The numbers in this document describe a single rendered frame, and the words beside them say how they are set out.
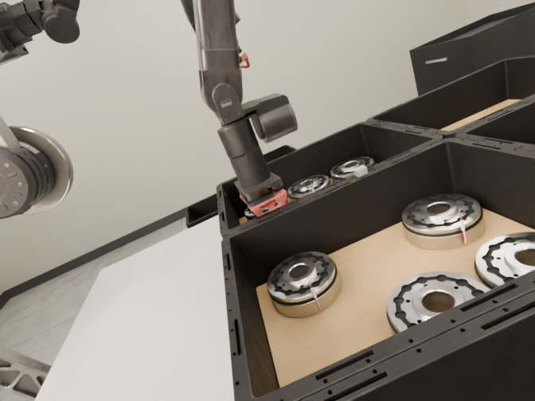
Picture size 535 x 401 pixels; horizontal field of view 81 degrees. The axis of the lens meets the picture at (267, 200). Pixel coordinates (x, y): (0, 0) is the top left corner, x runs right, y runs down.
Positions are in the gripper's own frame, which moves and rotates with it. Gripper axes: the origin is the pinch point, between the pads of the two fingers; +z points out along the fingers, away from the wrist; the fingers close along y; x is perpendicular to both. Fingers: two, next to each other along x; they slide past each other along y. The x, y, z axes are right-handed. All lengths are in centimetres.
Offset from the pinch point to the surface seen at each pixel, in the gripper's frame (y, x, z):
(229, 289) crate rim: -21.0, 10.9, -4.9
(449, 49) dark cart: 95, -139, -2
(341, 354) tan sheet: -27.4, 2.9, 5.1
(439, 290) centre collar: -30.0, -8.6, 1.4
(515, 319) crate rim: -40.3, -6.0, -4.9
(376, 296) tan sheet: -22.8, -5.0, 4.9
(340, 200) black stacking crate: -10.7, -9.4, -3.5
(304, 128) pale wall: 295, -124, 45
